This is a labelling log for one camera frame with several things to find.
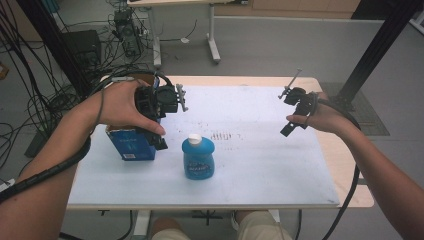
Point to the white table mat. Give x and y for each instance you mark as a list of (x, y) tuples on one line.
[(260, 166)]

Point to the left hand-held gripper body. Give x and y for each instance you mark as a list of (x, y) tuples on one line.
[(163, 100)]

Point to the person's leg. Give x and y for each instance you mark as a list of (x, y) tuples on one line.
[(170, 231), (263, 226)]

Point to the person's right leg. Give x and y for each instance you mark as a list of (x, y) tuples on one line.
[(263, 226)]

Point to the person's left hand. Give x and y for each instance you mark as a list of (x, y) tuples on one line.
[(116, 106)]

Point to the person's right hand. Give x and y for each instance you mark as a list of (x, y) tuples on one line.
[(328, 118)]

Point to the person's left leg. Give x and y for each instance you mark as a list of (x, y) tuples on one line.
[(170, 231)]

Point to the white table leg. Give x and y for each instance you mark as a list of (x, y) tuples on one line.
[(142, 225)]

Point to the blue cardboard box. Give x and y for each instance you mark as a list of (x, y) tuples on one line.
[(133, 146)]

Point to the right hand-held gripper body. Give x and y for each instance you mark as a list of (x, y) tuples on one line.
[(301, 98)]

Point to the wooden cabinet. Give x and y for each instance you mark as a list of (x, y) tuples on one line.
[(300, 6)]

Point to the black metal stand post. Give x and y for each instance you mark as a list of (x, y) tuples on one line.
[(56, 43), (376, 50)]

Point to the black computer tower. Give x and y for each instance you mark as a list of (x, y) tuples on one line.
[(83, 46)]

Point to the white power adapter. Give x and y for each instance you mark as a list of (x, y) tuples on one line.
[(6, 185)]

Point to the white desk frame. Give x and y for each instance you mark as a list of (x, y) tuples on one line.
[(213, 40)]

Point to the blue bottle with white cap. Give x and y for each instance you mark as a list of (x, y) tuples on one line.
[(198, 156)]

